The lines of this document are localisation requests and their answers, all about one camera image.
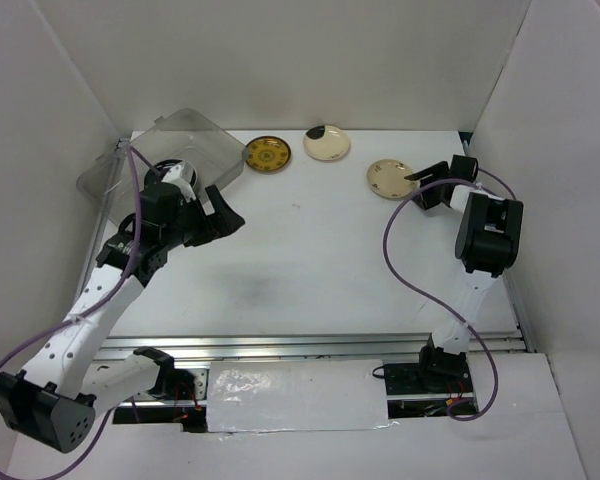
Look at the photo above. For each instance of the clear plastic bin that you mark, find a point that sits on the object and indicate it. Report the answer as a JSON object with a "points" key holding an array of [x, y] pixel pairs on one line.
{"points": [[186, 135]]}

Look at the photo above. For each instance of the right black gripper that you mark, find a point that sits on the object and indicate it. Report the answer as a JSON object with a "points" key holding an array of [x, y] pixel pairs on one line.
{"points": [[440, 169]]}

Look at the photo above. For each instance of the yellow patterned plate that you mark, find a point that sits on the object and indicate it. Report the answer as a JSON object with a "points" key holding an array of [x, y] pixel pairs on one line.
{"points": [[268, 154]]}

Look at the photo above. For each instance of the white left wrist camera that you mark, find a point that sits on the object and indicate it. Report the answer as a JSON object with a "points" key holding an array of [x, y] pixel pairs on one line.
{"points": [[176, 177]]}

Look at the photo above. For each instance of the cream plate with brown motifs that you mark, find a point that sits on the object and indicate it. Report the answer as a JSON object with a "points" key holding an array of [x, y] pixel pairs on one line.
{"points": [[390, 179]]}

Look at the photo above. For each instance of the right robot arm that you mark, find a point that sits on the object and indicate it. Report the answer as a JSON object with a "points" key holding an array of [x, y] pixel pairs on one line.
{"points": [[486, 245]]}

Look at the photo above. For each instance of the cream plate with black patch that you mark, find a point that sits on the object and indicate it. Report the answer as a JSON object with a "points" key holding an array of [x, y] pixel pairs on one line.
{"points": [[326, 143]]}

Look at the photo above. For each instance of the white cover panel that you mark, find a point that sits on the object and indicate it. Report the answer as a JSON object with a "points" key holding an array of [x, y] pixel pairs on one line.
{"points": [[290, 396]]}

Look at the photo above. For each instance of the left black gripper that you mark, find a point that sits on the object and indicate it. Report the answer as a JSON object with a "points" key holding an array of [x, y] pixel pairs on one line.
{"points": [[223, 222]]}

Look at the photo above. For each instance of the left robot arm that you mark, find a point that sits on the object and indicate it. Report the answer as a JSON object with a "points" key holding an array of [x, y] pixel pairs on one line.
{"points": [[53, 399]]}

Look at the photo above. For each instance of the black glossy plate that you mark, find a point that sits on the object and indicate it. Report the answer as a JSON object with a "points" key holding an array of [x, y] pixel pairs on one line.
{"points": [[162, 168]]}

